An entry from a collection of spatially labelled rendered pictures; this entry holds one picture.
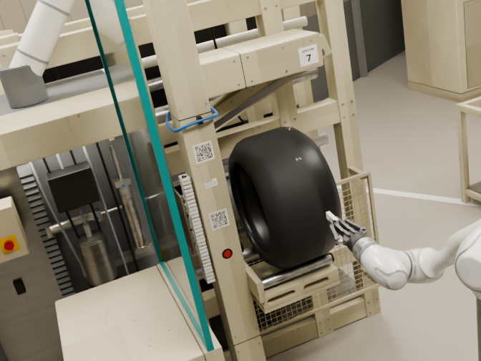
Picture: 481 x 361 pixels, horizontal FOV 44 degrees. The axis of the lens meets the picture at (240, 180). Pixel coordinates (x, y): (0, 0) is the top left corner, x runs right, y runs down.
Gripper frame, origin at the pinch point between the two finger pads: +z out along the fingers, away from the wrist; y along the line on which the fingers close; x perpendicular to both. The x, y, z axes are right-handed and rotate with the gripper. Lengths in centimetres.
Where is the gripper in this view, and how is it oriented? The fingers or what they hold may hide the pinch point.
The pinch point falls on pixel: (332, 218)
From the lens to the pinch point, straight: 222.5
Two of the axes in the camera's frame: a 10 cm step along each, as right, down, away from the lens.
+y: -9.2, 3.1, -2.6
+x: 1.5, 8.6, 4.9
